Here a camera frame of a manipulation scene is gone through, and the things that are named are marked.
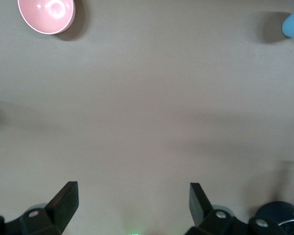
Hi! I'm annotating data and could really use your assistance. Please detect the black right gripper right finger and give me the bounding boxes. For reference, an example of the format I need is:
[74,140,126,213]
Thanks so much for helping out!
[186,182,286,235]

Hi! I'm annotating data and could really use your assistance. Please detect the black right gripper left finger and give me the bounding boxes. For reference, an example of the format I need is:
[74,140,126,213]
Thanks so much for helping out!
[0,181,79,235]

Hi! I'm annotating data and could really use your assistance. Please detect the pink bowl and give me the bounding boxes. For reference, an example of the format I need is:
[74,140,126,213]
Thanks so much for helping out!
[17,0,76,35]

